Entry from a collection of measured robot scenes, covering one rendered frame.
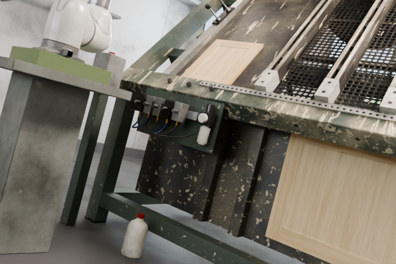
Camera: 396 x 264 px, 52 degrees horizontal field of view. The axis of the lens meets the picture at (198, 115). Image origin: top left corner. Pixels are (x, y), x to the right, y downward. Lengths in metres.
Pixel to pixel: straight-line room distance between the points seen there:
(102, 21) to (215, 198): 1.06
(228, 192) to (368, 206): 0.69
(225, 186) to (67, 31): 1.09
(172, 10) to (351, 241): 4.63
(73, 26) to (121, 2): 3.70
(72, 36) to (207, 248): 1.10
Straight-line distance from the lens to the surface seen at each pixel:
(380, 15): 2.33
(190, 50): 2.37
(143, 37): 5.64
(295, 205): 1.97
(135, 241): 2.01
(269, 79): 1.91
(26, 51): 1.79
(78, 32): 1.81
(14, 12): 4.91
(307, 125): 1.72
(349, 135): 1.67
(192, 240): 1.98
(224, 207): 2.16
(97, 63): 2.22
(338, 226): 1.91
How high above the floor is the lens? 0.69
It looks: 1 degrees up
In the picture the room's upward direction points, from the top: 14 degrees clockwise
